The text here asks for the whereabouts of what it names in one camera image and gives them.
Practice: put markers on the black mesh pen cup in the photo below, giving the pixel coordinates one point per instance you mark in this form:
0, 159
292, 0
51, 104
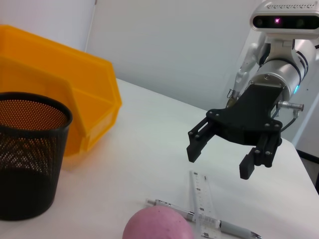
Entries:
25, 161

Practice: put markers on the transparent plastic ruler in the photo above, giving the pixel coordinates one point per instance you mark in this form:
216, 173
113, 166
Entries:
199, 189

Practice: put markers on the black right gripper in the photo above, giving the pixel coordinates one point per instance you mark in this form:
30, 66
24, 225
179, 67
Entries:
249, 117

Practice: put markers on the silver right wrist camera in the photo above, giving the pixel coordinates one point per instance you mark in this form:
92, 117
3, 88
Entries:
279, 22

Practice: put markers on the pink peach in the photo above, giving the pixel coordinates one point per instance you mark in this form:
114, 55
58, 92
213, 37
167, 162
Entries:
157, 224

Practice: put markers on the yellow plastic storage bin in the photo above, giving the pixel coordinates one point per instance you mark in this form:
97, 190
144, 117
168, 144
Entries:
87, 74

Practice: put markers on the grey ballpoint pen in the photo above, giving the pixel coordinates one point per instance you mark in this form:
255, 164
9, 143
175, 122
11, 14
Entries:
234, 227

